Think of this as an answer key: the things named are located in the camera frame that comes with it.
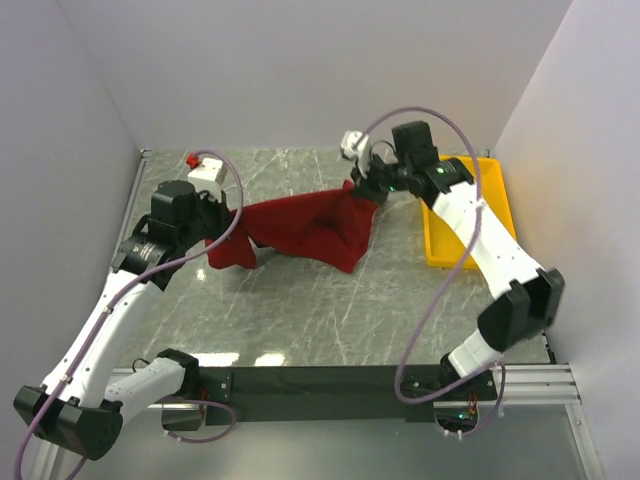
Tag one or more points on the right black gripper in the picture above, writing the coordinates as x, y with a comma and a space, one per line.
364, 185

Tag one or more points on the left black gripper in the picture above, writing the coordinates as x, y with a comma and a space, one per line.
221, 210

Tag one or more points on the red t shirt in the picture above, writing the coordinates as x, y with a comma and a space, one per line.
331, 226

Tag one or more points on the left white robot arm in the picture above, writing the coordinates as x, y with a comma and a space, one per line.
76, 406

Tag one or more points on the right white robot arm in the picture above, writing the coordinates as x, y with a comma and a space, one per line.
525, 296

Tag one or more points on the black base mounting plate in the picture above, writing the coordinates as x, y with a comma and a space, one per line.
308, 393

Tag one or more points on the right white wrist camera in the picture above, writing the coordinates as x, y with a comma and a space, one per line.
355, 147

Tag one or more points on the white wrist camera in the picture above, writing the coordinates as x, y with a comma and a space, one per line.
355, 147
206, 175

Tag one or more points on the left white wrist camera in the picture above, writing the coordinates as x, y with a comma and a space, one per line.
206, 175

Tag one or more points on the aluminium frame rail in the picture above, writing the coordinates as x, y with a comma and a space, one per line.
540, 384

